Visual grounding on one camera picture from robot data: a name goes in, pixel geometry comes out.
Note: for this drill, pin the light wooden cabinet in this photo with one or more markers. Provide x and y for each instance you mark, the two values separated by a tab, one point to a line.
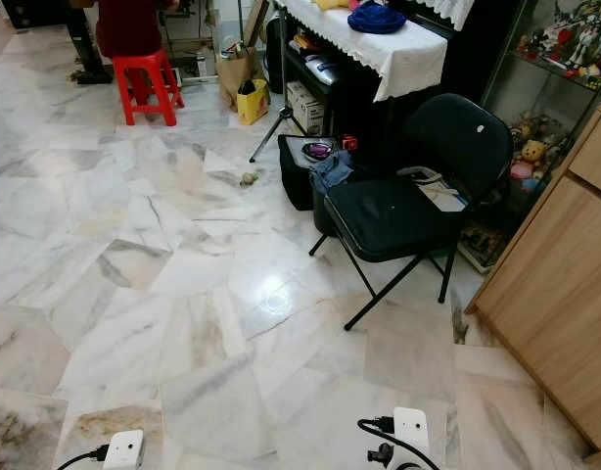
555	274

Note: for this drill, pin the red plastic stool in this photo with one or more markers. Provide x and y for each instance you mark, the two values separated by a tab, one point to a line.
147	78

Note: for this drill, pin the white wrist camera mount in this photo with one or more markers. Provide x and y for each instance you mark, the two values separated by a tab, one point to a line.
124	450
411	429

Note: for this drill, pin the black piano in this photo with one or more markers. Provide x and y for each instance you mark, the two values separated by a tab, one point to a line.
477	49

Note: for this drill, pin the metal tripod stand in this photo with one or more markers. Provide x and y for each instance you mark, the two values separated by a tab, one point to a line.
282	88

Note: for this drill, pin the yellow plush toy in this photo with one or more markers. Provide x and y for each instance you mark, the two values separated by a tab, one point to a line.
333	4

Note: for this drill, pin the glass display cabinet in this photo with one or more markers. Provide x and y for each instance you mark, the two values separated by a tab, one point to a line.
565	49

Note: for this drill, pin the blue cap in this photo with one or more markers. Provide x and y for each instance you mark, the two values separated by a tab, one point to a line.
376	20

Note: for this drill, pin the person in dark red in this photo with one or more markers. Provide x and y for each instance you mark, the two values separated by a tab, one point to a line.
129	27

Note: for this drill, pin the small red black box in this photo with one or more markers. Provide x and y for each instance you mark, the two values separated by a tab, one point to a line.
348	143

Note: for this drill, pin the round purple disc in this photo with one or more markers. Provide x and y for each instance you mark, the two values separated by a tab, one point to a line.
318	151

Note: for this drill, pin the white lace cloth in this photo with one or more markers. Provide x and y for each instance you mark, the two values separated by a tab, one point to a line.
398	54

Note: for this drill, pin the black fabric bag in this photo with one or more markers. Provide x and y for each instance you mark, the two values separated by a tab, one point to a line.
293	178

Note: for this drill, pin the blue denim cloth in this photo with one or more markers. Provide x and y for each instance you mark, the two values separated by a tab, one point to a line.
330	171

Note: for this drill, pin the yellow bag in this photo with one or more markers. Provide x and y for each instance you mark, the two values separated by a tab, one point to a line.
252	103

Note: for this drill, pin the brown paper bag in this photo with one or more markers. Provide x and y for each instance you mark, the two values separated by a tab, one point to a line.
232	78

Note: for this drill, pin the small brown floor object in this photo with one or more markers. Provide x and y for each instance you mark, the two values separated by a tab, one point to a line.
249	179

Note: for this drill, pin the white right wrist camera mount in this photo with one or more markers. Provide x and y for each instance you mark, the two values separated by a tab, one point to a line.
411	429

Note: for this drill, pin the white blue plastic bag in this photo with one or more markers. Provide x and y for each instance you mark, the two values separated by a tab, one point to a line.
325	69

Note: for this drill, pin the yellow bear plush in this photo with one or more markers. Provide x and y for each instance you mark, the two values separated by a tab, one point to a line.
532	152

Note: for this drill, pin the black folding chair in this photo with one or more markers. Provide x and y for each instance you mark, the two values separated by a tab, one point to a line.
389	215

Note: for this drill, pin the white cardboard box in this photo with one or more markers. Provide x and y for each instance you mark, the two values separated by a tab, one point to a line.
305	110

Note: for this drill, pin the black desk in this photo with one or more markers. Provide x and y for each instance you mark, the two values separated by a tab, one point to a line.
83	44

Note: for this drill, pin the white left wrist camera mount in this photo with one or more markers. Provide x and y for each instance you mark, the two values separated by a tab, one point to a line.
124	450

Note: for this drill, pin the white tote bag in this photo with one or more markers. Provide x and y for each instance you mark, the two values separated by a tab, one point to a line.
442	194

